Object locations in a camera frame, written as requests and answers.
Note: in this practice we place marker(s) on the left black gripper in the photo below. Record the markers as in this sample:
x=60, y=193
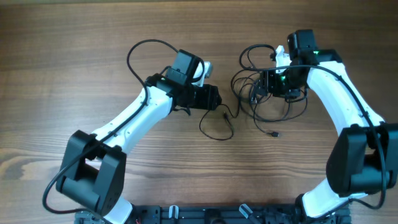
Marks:
x=206, y=100

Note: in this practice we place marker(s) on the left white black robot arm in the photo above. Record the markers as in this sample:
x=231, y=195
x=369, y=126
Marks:
x=94, y=165

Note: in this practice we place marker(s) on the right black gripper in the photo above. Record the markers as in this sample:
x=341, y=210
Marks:
x=268, y=84

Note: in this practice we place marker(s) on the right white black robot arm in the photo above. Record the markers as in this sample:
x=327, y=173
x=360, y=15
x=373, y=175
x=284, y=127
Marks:
x=364, y=159

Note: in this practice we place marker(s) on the black aluminium base frame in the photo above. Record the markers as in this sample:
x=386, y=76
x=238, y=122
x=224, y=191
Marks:
x=269, y=214

